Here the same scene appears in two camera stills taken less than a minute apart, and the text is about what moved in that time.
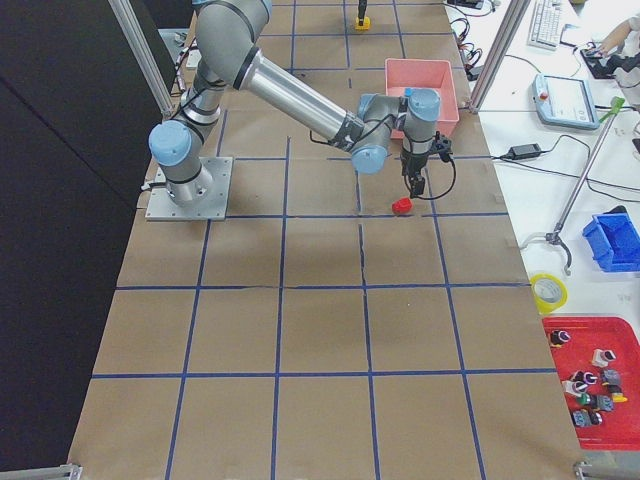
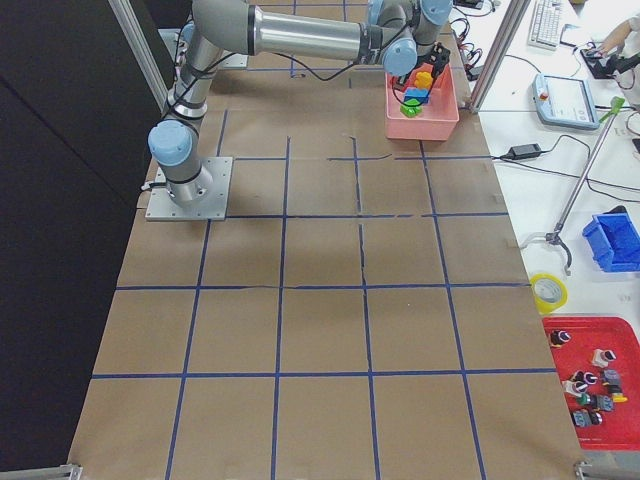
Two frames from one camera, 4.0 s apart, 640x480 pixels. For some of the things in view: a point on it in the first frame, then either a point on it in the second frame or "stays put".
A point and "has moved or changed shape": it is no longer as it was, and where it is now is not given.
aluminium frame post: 513,16 stays put
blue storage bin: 615,240 stays put
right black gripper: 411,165 -> 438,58
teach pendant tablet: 564,101 stays put
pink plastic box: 434,74 stays put
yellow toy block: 364,26 has moved or changed shape
